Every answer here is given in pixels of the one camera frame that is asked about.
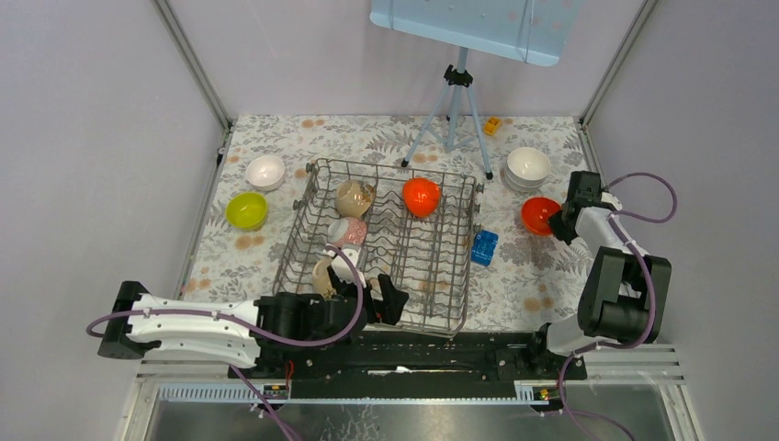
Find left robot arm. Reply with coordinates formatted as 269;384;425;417
86;274;410;378

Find floral tablecloth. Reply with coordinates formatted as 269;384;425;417
181;115;592;331

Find grey wire dish rack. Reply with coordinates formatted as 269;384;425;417
273;158;483;337

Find yellow-green bowl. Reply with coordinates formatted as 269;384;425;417
225;192;268;231

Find light blue tripod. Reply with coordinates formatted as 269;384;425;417
401;47;494;180

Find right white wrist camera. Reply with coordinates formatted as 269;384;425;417
601;192;623;211

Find far beige patterned bowl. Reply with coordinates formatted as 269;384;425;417
335;179;376;218

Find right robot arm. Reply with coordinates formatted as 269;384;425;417
526;171;672;379

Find blue toy block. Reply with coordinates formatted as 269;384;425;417
470;230;499;266

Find orange bowl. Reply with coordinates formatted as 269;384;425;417
402;177;441;218
520;197;561;236

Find light blue board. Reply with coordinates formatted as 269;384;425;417
369;0;583;67

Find orange toy block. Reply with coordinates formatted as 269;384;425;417
482;117;502;136

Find white ribbed bowl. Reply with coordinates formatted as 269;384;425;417
502;170;542;192
506;147;551;186

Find near beige patterned bowl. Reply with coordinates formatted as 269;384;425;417
311;257;337;300

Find beige patterned bowl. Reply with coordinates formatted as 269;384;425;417
311;257;337;300
335;179;376;218

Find pink patterned bowl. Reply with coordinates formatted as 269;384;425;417
327;217;367;248

